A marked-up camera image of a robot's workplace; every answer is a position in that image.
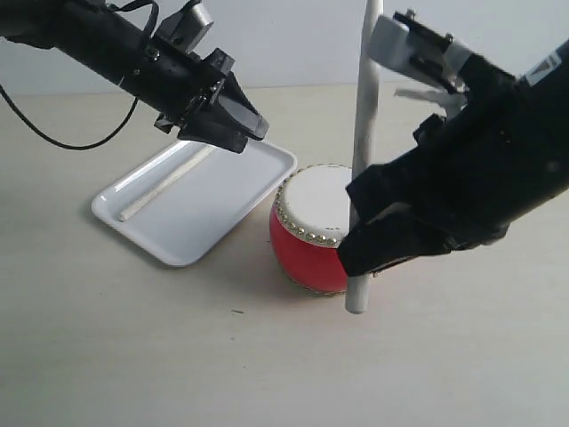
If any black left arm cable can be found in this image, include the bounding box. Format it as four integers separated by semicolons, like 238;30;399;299
0;83;140;150

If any white drumstick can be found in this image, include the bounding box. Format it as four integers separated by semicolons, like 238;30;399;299
117;146;216;222
345;0;383;315

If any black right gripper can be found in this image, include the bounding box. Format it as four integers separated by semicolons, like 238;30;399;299
336;55;568;278

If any small red drum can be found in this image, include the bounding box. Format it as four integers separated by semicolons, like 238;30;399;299
269;164;352;294

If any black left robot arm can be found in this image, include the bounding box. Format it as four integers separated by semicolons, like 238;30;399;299
1;1;269;153

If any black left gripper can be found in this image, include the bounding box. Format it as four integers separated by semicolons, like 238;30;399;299
132;42;269;154

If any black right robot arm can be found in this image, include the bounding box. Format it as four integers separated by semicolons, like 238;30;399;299
337;44;568;277

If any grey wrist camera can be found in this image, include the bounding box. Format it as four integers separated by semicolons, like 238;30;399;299
366;10;472;93
156;0;214;52

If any white rectangular plastic tray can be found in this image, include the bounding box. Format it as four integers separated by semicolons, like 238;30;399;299
91;141;297;267

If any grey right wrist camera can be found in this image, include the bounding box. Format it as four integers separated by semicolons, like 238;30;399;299
366;10;472;93

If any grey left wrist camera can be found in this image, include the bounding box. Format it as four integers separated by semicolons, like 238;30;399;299
156;0;214;52

